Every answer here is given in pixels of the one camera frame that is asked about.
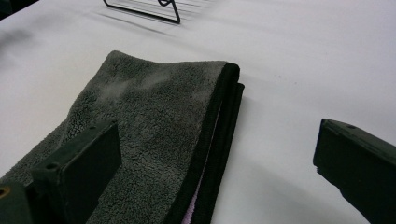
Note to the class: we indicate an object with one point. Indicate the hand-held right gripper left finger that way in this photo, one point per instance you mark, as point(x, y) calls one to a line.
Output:
point(77, 168)

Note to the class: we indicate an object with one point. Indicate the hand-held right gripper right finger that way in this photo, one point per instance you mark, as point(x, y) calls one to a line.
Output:
point(361, 161)

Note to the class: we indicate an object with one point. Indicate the grey microfibre towel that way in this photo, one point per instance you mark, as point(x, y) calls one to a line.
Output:
point(149, 124)

